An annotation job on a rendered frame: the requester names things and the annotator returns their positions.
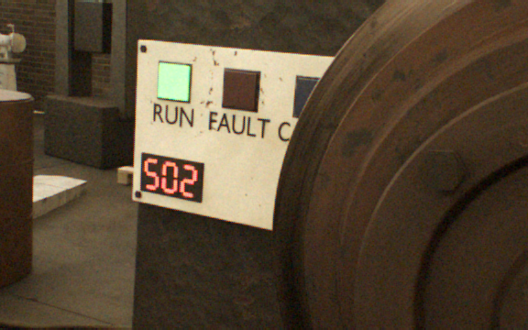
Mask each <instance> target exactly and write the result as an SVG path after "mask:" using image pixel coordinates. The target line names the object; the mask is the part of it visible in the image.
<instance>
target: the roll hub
mask: <svg viewBox="0 0 528 330"><path fill-rule="evenodd" d="M431 149H437V150H453V151H455V152H456V154H457V155H458V157H459V158H460V160H461V162H462V163H463V165H464V167H465V168H466V170H467V173H466V174H465V176H464V177H463V179H462V180H461V182H460V183H459V184H458V185H457V187H456V188H455V189H454V190H453V191H452V192H436V191H428V190H427V188H426V187H425V185H424V182H423V181H422V179H421V177H420V175H419V174H418V172H417V169H418V167H419V166H420V164H421V162H422V161H423V160H424V158H425V157H426V155H427V154H428V152H429V151H430V150H431ZM355 278H356V281H355V319H356V329H357V330H528V82H527V83H524V84H522V85H519V86H516V87H513V88H511V89H509V90H507V91H504V92H502V93H499V94H496V95H494V96H492V97H491V98H489V99H487V100H485V101H483V102H481V103H480V104H477V105H475V106H474V107H472V108H470V109H468V110H467V111H466V112H465V113H463V114H461V115H459V116H458V117H456V118H455V119H453V120H452V121H451V122H448V123H447V124H445V125H444V126H443V127H442V128H441V129H439V130H438V131H437V132H436V133H435V134H433V135H432V136H431V137H430V138H429V139H427V140H426V141H425V142H424V143H423V144H422V145H421V146H420V147H419V148H418V149H417V150H415V151H414V153H413V154H412V156H411V157H410V158H409V159H408V160H407V161H405V162H404V164H403V165H402V166H401V168H400V169H399V170H398V172H397V173H396V174H395V175H394V177H393V178H392V180H390V182H389V185H388V187H387V188H386V190H385V192H384V193H383V194H382V196H381V197H380V198H379V201H378V203H377V205H376V207H375V209H374V211H373V213H372V214H371V217H370V219H369V223H368V227H367V230H366V232H365V235H364V237H363V240H362V244H361V248H360V250H359V253H358V258H357V267H356V274H355Z"/></svg>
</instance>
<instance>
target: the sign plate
mask: <svg viewBox="0 0 528 330"><path fill-rule="evenodd" d="M333 59H334V57H317V56H308V55H298V54H289V53H279V52H268V51H259V50H249V49H230V48H221V47H210V46H201V45H191V44H181V43H171V42H162V41H151V40H139V41H138V65H137V108H136V131H135V153H134V176H133V198H132V199H133V200H135V201H140V202H143V203H148V204H155V205H159V206H163V207H168V208H170V209H175V210H180V211H183V212H188V213H196V214H200V215H208V216H211V217H215V218H219V219H224V220H227V221H231V222H236V223H239V224H244V225H248V226H255V227H259V228H267V229H271V230H272V220H273V211H274V204H275V197H276V191H277V187H278V178H279V175H280V170H281V164H282V162H283V159H284V155H285V152H286V149H287V147H288V145H289V142H290V139H291V137H292V132H293V130H294V127H295V124H296V122H297V120H298V118H299V116H298V115H295V95H296V84H297V78H304V79H314V80H319V79H320V77H321V76H322V75H323V74H324V72H325V70H326V69H327V67H328V66H329V65H330V63H331V62H332V60H333ZM160 63H166V64H173V65H181V66H188V67H189V74H188V84H189V92H188V100H187V101H184V100H177V99H170V98H164V97H158V92H159V73H160ZM225 71H231V72H247V73H255V74H257V75H258V82H257V94H256V106H255V110H249V109H244V108H236V107H230V106H224V91H225V77H226V73H225ZM149 159H150V160H156V161H157V162H156V163H155V162H151V161H149ZM145 161H148V171H145ZM166 161H168V162H173V163H175V166H170V165H166ZM163 164H165V165H166V175H163ZM185 165H188V166H193V170H189V169H185ZM174 167H178V170H177V178H174ZM193 171H196V181H192V183H189V182H185V181H184V179H189V180H192V179H193ZM148 172H152V173H156V177H159V184H158V187H155V190H152V189H149V188H147V185H151V186H155V179H156V177H153V176H149V175H148ZM162 179H166V181H165V189H169V190H173V180H176V181H177V187H176V191H173V193H169V192H165V189H164V188H162ZM181 182H184V189H183V192H181ZM183 193H190V194H192V197H191V196H187V195H183Z"/></svg>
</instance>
